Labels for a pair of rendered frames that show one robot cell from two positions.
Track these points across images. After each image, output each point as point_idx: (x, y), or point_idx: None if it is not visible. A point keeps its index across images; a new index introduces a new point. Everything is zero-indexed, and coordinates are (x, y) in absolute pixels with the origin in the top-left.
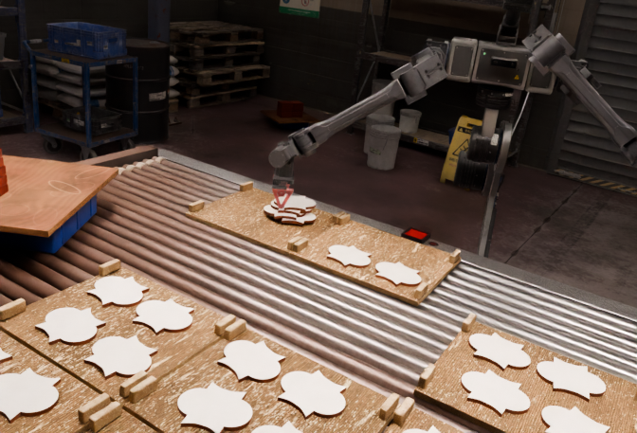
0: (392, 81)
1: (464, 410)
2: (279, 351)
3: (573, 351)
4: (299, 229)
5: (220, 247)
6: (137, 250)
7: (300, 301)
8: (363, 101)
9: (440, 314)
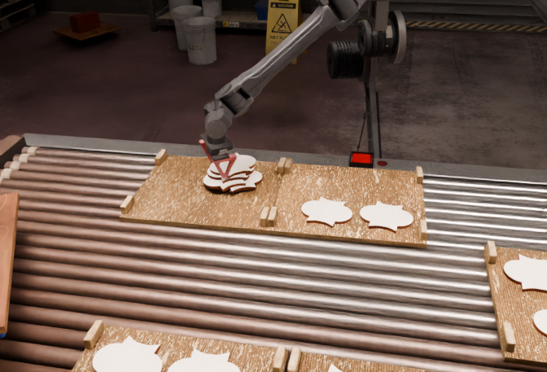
0: (320, 6)
1: None
2: (352, 369)
3: None
4: (253, 195)
5: (185, 248)
6: (99, 290)
7: (317, 288)
8: (294, 38)
9: (449, 247)
